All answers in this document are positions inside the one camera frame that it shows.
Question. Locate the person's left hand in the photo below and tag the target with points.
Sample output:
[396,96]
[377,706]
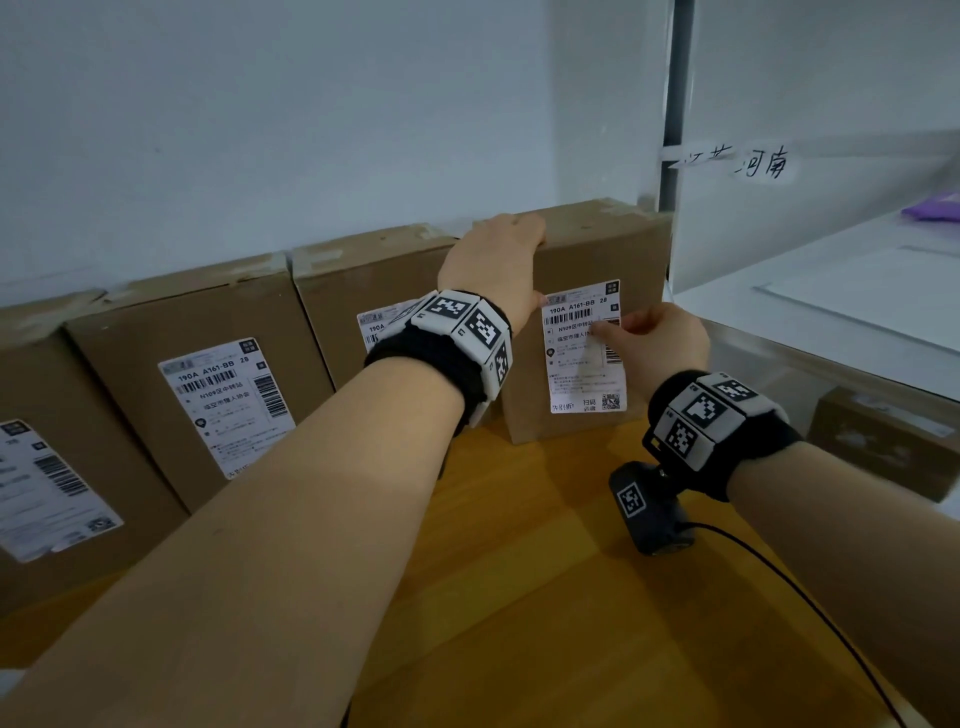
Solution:
[487,262]

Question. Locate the person's right hand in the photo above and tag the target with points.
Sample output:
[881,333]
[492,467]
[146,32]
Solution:
[667,345]

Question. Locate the shipping label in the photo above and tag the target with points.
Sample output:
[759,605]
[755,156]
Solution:
[45,495]
[375,322]
[577,375]
[225,405]

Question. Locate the brown cardboard box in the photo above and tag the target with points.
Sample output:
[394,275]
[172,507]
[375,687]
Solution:
[337,285]
[187,307]
[75,375]
[600,247]

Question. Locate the person's left forearm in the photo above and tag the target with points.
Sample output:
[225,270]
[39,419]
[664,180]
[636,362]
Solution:
[225,562]

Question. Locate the person's right forearm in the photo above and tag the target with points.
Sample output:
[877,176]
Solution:
[862,555]

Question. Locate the black wristband with marker tiles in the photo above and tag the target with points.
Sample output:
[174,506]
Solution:
[457,337]
[712,427]

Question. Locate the white paper sheet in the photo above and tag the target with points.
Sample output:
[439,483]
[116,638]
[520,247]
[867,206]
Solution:
[877,296]

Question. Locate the small taped brown carton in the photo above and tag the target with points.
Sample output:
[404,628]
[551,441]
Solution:
[885,450]

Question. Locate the white tape strip with handwriting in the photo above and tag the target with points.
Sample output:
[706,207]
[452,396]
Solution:
[825,154]

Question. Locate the white metal rack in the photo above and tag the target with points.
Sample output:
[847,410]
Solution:
[675,90]

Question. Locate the purple bag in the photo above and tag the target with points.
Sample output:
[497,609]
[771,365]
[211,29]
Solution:
[934,206]

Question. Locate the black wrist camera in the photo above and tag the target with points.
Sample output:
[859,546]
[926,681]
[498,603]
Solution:
[649,510]

